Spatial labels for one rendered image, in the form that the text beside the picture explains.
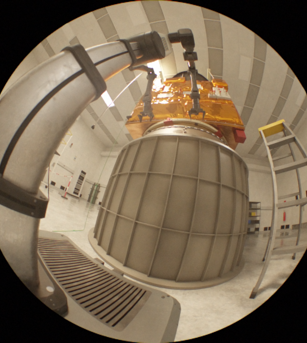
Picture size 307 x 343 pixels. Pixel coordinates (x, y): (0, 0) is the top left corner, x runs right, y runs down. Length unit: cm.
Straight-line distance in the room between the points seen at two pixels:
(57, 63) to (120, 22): 524
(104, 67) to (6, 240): 31
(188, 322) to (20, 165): 67
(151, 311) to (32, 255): 22
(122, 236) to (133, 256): 17
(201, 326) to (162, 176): 95
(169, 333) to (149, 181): 84
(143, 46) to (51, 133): 47
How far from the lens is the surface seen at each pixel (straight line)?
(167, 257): 80
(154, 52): 54
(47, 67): 19
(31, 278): 21
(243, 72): 534
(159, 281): 84
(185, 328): 60
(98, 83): 22
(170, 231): 76
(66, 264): 36
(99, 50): 29
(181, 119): 155
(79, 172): 812
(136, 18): 520
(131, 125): 197
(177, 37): 88
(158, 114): 183
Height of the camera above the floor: 47
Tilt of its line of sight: 22 degrees up
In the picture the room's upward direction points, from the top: 14 degrees clockwise
